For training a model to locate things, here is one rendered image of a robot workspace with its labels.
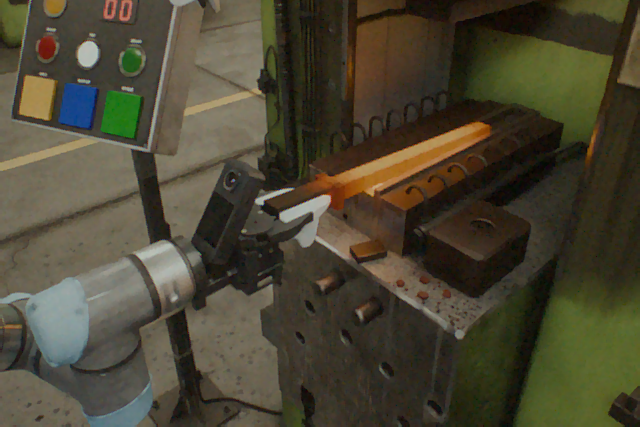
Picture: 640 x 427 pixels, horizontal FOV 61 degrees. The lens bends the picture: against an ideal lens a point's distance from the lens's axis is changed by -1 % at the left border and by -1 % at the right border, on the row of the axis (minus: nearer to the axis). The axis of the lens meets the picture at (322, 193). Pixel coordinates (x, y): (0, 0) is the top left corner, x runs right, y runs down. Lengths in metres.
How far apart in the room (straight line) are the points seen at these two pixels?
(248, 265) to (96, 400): 0.21
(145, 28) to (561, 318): 0.81
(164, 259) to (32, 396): 1.42
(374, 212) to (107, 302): 0.38
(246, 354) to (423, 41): 1.20
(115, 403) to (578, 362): 0.61
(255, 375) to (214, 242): 1.25
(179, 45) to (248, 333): 1.19
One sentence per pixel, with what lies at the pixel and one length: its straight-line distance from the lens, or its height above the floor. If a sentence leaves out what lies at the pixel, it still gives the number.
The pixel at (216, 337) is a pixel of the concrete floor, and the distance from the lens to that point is 1.96.
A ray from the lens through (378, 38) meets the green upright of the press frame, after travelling 0.99.
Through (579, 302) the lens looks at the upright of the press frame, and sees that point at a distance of 0.83.
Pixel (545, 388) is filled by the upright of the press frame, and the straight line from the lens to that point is 0.95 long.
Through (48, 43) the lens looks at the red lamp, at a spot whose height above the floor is 1.10.
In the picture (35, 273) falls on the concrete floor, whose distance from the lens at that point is 2.45.
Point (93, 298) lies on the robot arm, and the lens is 0.57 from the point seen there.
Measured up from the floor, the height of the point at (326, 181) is 1.03.
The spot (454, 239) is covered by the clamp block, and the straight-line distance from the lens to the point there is 0.71.
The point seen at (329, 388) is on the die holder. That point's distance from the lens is 1.00.
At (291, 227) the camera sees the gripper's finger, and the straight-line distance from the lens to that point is 0.64.
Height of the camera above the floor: 1.39
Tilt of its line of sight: 31 degrees down
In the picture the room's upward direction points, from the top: straight up
